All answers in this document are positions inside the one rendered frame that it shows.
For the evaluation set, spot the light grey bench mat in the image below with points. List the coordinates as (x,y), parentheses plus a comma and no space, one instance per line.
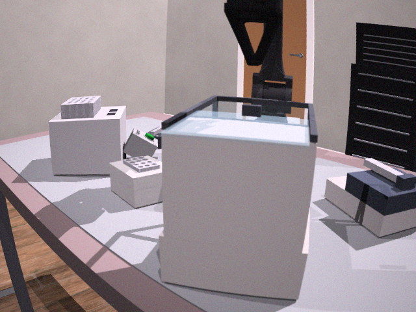
(348,267)

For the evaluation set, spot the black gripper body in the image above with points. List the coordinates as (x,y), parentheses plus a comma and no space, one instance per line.
(271,4)

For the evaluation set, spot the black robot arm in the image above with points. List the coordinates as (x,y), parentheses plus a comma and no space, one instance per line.
(272,70)

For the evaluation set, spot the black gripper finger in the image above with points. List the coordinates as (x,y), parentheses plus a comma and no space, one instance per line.
(243,21)
(234,14)

